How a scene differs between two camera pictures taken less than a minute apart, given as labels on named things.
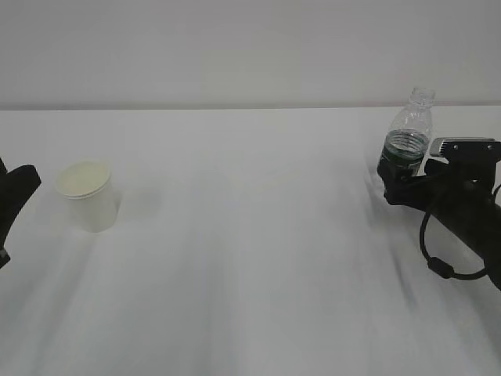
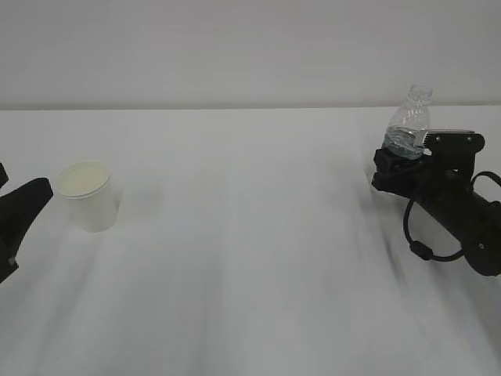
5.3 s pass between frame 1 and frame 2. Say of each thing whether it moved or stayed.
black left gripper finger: moved
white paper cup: stayed
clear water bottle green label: stayed
